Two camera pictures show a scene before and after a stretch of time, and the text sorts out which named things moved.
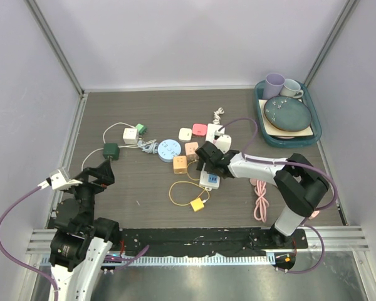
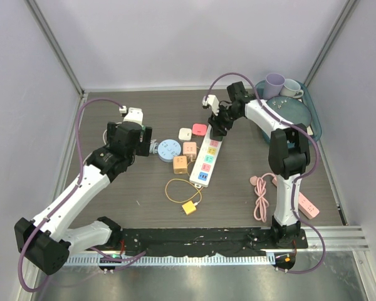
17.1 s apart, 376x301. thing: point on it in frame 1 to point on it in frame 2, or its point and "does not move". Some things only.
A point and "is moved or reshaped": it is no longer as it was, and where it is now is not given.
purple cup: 273,86 does not move
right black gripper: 200,165 to 216,123
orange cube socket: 180,164 does not move
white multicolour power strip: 208,180 is moved or reshaped
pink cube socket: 190,148 does not move
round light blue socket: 167,149 does not move
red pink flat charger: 199,129 does not move
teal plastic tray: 276,142 does not move
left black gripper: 103,173 to 142,148
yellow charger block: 197,204 to 188,207
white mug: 291,88 does not move
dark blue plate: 287,113 does not move
